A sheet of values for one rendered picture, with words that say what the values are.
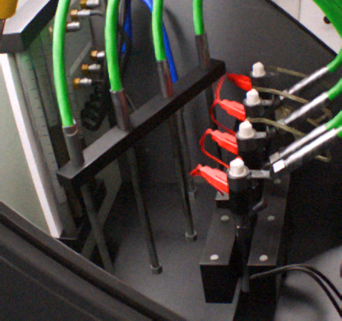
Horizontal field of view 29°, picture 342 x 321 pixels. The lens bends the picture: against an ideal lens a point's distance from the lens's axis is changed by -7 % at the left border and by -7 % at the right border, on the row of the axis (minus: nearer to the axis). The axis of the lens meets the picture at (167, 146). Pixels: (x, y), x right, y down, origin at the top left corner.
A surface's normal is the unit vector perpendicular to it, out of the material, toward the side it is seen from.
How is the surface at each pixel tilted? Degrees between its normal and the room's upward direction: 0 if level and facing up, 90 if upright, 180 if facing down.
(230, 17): 90
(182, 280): 0
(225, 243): 0
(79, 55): 90
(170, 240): 0
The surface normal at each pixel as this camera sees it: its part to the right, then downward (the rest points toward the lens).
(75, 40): 0.97, 0.00
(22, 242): 0.55, -0.59
